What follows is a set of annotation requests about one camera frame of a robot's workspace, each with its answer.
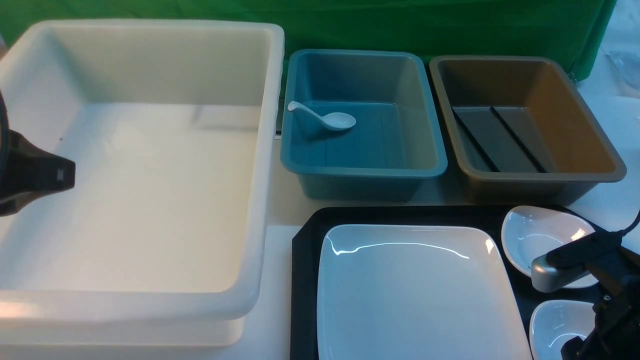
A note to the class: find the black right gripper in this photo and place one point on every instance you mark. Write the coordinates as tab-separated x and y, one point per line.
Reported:
616	332

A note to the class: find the small white dish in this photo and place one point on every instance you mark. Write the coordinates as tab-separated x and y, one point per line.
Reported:
529	232
555	322

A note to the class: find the black chopstick gold band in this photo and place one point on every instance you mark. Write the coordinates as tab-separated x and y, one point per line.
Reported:
476	145
517	140

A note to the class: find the large white square plate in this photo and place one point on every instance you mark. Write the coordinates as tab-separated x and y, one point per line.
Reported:
410	292

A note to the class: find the brown plastic bin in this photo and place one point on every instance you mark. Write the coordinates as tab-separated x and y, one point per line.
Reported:
542	105

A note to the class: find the clear plastic bag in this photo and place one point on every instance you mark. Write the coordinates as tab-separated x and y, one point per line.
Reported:
627	63

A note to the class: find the blue plastic bin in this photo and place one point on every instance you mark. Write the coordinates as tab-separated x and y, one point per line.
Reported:
396	144

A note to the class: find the green backdrop cloth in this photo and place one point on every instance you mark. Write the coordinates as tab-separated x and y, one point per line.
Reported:
569	32

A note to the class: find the black plastic serving tray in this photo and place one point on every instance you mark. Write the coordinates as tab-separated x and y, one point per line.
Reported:
307	250

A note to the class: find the white ceramic soup spoon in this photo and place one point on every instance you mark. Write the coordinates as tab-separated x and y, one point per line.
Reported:
334	121

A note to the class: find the large white plastic tub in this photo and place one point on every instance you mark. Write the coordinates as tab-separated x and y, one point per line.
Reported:
171	126

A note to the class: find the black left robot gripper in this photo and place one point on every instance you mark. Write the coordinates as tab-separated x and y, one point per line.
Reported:
28	173

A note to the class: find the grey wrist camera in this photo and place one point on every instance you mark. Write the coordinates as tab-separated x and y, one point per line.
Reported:
595	254

